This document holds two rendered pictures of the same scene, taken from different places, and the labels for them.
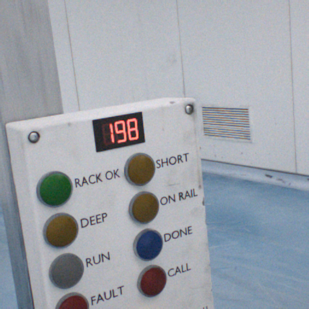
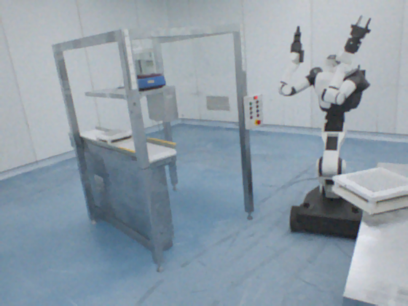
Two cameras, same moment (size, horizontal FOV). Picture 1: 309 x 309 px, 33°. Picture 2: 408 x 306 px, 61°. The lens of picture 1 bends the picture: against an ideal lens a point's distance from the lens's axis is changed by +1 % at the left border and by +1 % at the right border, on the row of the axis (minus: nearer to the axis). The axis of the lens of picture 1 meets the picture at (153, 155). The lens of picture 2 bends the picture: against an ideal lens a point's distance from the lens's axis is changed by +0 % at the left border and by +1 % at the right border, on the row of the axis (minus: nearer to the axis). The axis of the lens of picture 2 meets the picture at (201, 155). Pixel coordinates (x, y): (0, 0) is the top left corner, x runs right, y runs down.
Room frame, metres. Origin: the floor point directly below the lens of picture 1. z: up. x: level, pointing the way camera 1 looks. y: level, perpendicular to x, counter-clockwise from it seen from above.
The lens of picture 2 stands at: (-2.12, 0.98, 1.47)
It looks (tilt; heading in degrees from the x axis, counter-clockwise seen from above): 17 degrees down; 349
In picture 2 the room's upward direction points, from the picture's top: 6 degrees counter-clockwise
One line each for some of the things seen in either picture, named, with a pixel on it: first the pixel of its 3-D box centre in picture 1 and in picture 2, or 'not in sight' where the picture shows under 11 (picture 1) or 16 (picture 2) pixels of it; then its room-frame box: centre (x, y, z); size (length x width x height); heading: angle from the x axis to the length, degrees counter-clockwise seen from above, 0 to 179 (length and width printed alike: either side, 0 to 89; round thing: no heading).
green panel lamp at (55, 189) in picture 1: (55, 189); not in sight; (0.41, 0.08, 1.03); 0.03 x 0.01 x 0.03; 119
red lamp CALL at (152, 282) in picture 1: (152, 281); not in sight; (0.45, 0.01, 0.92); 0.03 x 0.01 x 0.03; 119
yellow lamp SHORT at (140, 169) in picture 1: (140, 169); not in sight; (0.45, 0.01, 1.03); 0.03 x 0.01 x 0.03; 119
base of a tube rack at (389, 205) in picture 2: not in sight; (376, 193); (-0.98, 0.06, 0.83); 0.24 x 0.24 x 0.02; 1
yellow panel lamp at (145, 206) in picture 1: (145, 207); not in sight; (0.45, 0.01, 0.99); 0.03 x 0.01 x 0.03; 119
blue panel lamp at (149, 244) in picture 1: (149, 245); not in sight; (0.45, 0.01, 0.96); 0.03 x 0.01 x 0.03; 119
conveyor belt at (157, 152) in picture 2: not in sight; (115, 144); (0.74, 1.16, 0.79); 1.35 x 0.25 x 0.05; 29
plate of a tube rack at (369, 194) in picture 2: not in sight; (377, 183); (-0.98, 0.05, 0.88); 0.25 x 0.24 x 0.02; 91
